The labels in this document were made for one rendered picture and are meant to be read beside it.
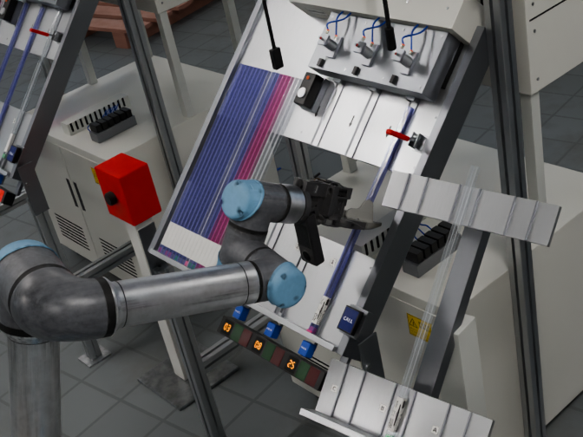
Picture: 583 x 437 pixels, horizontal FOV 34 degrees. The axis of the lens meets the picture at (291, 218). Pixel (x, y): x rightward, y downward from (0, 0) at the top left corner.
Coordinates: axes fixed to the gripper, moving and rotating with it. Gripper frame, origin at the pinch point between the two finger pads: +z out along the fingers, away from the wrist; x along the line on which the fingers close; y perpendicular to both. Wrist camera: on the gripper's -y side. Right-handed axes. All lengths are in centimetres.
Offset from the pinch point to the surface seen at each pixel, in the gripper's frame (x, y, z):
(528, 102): -8.4, 31.6, 34.7
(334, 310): -2.6, -18.5, -4.1
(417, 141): -7.0, 18.7, 2.7
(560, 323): -10, -20, 72
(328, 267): 3.6, -11.2, -2.3
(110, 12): 426, 31, 195
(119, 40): 392, 16, 184
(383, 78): 5.2, 29.2, 1.7
